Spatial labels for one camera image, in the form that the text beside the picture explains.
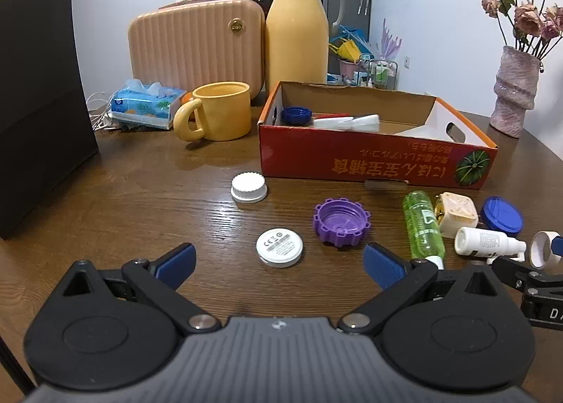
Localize white tape roll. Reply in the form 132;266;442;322
529;231;561;269

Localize blue tissue pack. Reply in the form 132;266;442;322
111;79;188;130

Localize pink ribbed suitcase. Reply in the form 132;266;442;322
128;0;266;98

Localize pink bucket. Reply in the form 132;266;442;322
338;58;362;78

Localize red cardboard box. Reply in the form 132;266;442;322
258;81;499;190

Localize green spray bottle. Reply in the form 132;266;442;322
403;191;446;269

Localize blue ribbed lid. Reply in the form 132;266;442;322
281;107;314;126

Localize white ribbed cap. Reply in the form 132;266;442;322
231;172;267;203

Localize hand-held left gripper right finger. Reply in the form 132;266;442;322
338;242;506;336

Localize white plastic spray bottle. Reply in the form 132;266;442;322
454;227;527;265

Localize purple wall decal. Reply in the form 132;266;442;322
378;18;403;60

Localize white cables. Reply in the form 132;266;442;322
86;92;116;131

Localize basket of small items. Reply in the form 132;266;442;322
358;58;399;91

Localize black paper bag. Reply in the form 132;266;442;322
0;0;100;240

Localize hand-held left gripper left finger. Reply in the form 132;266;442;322
57;242;221;336

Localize dried pink roses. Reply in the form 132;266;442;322
455;0;563;74

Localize white round disc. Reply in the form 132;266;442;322
256;227;304;269

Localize yellow mug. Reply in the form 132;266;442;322
173;82;252;142

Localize red and white lint brush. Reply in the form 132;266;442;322
313;113;380;131

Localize cream square case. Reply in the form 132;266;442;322
435;192;479;239

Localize yellow watering can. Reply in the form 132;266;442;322
330;40;361;62

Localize blue plastic sheet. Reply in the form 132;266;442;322
330;24;372;54

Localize blue smooth round lid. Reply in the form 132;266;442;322
481;196;525;237

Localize yellow thermos jug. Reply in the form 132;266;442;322
265;0;345;87

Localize pink textured vase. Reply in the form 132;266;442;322
489;45;541;139

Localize purple ribbed lid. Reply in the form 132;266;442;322
313;198;371;248

